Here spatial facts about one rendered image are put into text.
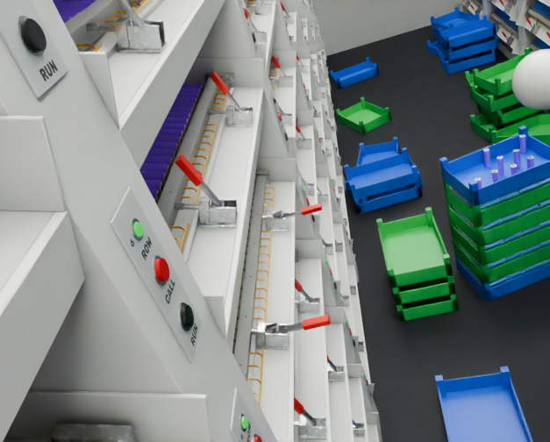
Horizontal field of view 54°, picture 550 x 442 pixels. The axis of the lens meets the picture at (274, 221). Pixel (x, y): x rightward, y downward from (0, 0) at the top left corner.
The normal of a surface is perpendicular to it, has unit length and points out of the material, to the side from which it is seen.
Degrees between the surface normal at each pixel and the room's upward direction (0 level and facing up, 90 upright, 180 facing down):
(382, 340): 0
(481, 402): 0
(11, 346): 108
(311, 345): 17
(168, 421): 90
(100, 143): 90
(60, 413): 90
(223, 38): 90
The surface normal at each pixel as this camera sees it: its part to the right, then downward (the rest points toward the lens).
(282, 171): -0.04, 0.56
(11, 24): 0.95, -0.23
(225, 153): 0.00, -0.83
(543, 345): -0.30, -0.80
